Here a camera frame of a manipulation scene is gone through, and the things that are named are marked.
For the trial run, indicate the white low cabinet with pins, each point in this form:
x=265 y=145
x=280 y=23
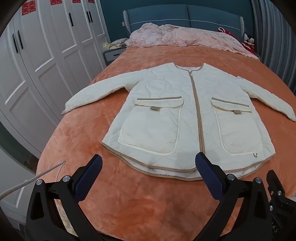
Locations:
x=13 y=185

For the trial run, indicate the grey curtain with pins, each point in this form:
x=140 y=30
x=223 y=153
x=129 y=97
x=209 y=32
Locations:
x=272 y=46

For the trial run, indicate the blue upholstered headboard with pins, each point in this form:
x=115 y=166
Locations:
x=161 y=16

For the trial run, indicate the orange plush blanket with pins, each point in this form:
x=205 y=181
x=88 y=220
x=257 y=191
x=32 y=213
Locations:
x=115 y=208

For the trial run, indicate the pink lace bed cover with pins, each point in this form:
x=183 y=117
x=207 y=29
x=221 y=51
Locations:
x=196 y=37

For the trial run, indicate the cream quilted jacket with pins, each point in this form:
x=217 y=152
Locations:
x=161 y=92

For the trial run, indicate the plush toys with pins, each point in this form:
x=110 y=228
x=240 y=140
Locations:
x=249 y=39

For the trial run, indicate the white panelled wardrobe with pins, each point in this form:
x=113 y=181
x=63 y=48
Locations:
x=46 y=69

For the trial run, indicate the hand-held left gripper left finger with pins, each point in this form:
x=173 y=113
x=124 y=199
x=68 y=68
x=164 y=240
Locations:
x=89 y=178

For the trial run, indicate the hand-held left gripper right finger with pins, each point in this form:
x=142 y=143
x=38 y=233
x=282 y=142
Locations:
x=209 y=176

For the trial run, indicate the grey nightstand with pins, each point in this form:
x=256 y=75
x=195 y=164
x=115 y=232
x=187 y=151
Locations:
x=113 y=56

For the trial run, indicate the pale yellow folded cloth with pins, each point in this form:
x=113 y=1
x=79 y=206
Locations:
x=115 y=44

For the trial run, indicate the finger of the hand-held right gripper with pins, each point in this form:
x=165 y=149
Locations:
x=275 y=183

